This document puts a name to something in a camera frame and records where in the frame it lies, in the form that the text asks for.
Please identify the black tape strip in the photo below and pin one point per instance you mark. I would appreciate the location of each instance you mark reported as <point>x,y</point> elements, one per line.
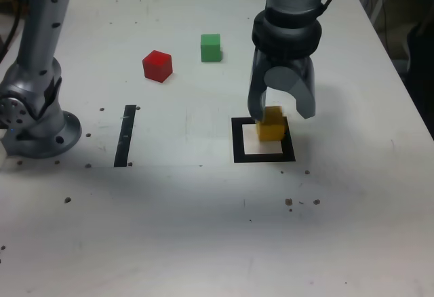
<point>123,141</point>

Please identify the green cube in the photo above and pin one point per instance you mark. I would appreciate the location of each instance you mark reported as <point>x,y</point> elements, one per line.
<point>210,49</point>

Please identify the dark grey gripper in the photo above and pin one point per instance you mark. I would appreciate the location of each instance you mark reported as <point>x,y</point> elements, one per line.
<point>288,63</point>

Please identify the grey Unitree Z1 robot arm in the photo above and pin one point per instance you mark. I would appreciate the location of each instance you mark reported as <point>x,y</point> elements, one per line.
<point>37,73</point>

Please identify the red cube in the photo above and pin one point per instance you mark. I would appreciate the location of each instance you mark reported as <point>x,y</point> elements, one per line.
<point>156,68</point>

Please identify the black tape square outline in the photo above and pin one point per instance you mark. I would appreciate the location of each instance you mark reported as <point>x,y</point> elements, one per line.
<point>237,141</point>

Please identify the yellow cube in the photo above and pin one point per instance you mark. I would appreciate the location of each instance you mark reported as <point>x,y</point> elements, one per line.
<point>271,129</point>

